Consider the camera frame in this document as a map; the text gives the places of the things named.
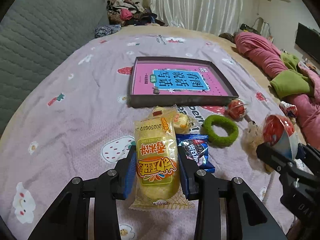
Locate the red blue toy egg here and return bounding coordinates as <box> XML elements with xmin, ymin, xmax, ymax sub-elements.
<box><xmin>263</xmin><ymin>114</ymin><xmax>299</xmax><ymax>160</ymax></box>

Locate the beige mesh scrunchie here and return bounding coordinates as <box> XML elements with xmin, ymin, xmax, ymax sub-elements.
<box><xmin>241</xmin><ymin>121</ymin><xmax>264</xmax><ymax>158</ymax></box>

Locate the green fuzzy hair ring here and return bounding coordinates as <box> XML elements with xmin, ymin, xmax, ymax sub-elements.
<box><xmin>202</xmin><ymin>115</ymin><xmax>239</xmax><ymax>147</ymax></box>

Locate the blue Oreo cookie pack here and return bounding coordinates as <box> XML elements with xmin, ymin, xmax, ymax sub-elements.
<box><xmin>176</xmin><ymin>134</ymin><xmax>215</xmax><ymax>173</ymax></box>

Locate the yellow rice cake snack pack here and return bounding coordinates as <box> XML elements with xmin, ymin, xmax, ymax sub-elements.
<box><xmin>130</xmin><ymin>105</ymin><xmax>194</xmax><ymax>211</ymax></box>

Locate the pink quilt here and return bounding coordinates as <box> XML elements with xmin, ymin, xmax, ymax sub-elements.
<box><xmin>234</xmin><ymin>32</ymin><xmax>319</xmax><ymax>149</ymax></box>

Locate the red white scrunchie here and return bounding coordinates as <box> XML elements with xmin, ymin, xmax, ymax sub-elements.
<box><xmin>279</xmin><ymin>101</ymin><xmax>298</xmax><ymax>124</ymax></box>

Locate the red white toy egg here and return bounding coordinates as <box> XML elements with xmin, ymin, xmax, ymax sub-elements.
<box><xmin>225</xmin><ymin>99</ymin><xmax>255</xmax><ymax>123</ymax></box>

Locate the green fleece blanket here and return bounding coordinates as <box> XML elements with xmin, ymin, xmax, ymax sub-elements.
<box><xmin>270</xmin><ymin>52</ymin><xmax>314</xmax><ymax>99</ymax></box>

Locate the small yellow snack pack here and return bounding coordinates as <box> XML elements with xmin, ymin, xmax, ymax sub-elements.
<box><xmin>174</xmin><ymin>112</ymin><xmax>195</xmax><ymax>134</ymax></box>

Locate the black television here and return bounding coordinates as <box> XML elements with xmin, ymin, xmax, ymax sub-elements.
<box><xmin>295</xmin><ymin>23</ymin><xmax>320</xmax><ymax>63</ymax></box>

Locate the dark shallow box tray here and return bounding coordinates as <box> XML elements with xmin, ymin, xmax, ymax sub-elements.
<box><xmin>128</xmin><ymin>56</ymin><xmax>239</xmax><ymax>107</ymax></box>

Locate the pink blue book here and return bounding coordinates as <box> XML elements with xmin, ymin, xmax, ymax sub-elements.
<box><xmin>133</xmin><ymin>63</ymin><xmax>229</xmax><ymax>96</ymax></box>

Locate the pink strawberry blanket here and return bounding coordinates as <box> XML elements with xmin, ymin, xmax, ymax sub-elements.
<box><xmin>1</xmin><ymin>35</ymin><xmax>295</xmax><ymax>239</ymax></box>

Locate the white sheer curtain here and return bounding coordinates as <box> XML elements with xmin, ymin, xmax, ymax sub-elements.
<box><xmin>149</xmin><ymin>0</ymin><xmax>244</xmax><ymax>35</ymax></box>

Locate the dark floral cloth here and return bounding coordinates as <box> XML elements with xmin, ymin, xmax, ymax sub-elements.
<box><xmin>94</xmin><ymin>24</ymin><xmax>121</xmax><ymax>38</ymax></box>

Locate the grey quilted headboard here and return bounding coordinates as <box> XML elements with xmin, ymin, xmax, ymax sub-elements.
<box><xmin>1</xmin><ymin>0</ymin><xmax>109</xmax><ymax>131</ymax></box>

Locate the pile of clothes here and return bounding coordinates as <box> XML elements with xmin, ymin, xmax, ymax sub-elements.
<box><xmin>106</xmin><ymin>0</ymin><xmax>167</xmax><ymax>27</ymax></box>

